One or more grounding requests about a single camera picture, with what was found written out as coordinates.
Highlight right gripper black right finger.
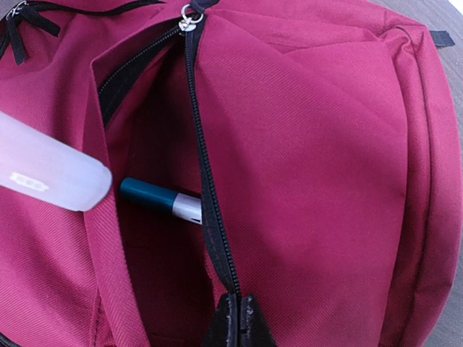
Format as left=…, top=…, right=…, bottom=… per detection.
left=240, top=295, right=276, bottom=347

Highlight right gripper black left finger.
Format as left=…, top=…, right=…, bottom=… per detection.
left=202, top=294, right=239, bottom=347

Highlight red backpack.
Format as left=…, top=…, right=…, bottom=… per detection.
left=1, top=1, right=462, bottom=346

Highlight beige highlighter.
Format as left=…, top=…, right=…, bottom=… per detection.
left=1, top=113, right=112, bottom=212

